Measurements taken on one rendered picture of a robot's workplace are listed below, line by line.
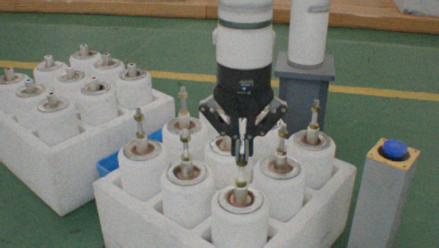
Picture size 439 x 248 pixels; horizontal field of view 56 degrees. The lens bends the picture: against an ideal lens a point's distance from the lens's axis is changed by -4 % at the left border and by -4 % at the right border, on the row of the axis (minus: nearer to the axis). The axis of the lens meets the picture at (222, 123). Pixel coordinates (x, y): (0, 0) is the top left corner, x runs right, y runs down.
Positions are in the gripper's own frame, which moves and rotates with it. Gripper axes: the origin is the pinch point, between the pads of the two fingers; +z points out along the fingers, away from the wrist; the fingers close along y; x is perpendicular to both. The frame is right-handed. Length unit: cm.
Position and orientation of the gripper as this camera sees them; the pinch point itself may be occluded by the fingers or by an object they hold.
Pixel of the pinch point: (241, 147)
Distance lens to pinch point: 65.0
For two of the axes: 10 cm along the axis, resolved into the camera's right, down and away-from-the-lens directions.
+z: 0.0, 8.7, 5.0
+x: 0.3, -4.9, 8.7
